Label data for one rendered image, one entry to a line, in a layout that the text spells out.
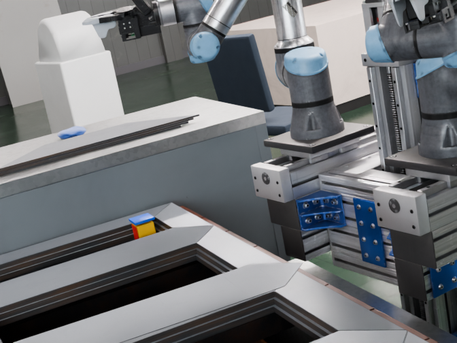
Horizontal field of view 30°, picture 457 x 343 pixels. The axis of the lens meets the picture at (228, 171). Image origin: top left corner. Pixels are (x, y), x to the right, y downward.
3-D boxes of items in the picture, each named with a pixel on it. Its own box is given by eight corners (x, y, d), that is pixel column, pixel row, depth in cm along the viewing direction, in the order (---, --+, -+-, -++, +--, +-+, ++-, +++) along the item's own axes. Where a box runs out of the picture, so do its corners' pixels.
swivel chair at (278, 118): (309, 173, 583) (283, 18, 556) (358, 188, 530) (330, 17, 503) (228, 199, 560) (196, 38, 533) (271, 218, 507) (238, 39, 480)
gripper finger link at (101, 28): (86, 42, 234) (119, 35, 235) (81, 21, 232) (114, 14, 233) (86, 40, 237) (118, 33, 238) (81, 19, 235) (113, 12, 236)
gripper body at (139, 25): (120, 42, 235) (163, 33, 236) (113, 11, 232) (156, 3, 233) (119, 37, 242) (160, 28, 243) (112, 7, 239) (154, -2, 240)
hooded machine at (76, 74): (52, 144, 866) (22, 22, 835) (103, 129, 892) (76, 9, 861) (76, 152, 806) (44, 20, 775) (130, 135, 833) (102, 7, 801)
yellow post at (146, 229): (151, 289, 245) (137, 226, 241) (145, 284, 250) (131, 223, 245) (166, 284, 247) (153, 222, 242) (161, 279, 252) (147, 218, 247)
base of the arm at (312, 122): (321, 123, 247) (315, 90, 245) (356, 127, 235) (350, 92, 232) (280, 137, 240) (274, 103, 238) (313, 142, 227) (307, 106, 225)
